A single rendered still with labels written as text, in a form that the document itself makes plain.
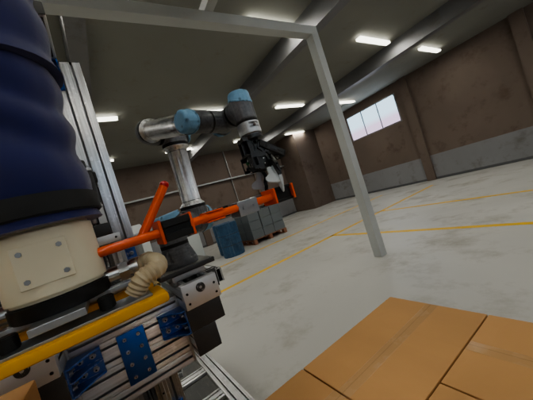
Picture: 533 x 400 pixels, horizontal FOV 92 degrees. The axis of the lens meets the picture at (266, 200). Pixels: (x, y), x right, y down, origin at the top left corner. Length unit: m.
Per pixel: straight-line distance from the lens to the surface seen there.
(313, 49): 4.03
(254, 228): 7.63
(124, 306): 0.58
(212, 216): 0.71
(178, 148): 1.24
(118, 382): 1.17
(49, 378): 1.02
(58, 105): 0.74
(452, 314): 1.33
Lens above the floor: 1.20
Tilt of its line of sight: level
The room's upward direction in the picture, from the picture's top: 18 degrees counter-clockwise
